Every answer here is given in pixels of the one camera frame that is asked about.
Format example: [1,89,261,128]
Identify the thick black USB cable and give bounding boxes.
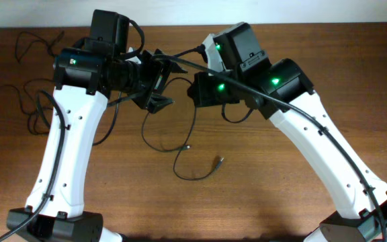
[92,77,224,182]

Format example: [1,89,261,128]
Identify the thin black braided cable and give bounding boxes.
[13,30,65,65]

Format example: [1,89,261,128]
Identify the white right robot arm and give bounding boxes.
[188,30,387,241]

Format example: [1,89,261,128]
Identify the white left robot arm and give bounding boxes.
[7,48,183,241]

